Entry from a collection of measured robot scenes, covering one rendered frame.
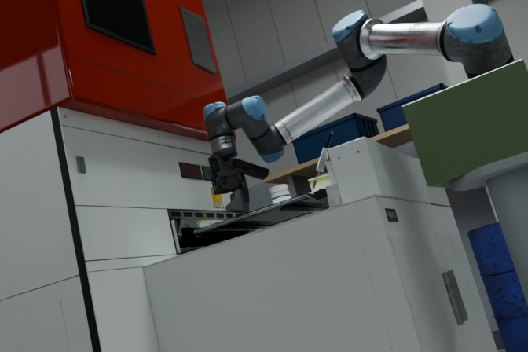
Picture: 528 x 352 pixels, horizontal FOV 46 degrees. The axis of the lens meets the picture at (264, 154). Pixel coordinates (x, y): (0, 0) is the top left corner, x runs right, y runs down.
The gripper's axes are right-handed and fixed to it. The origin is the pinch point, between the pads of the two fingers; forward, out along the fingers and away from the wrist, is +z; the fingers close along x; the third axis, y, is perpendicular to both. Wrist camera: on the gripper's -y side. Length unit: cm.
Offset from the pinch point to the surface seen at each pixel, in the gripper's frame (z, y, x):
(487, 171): 11, -27, 69
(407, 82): -102, -220, -177
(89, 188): -10, 46, 21
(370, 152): -1, -11, 54
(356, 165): 1, -8, 51
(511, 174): 12, -35, 67
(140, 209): -5.7, 32.6, 8.8
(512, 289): 51, -184, -103
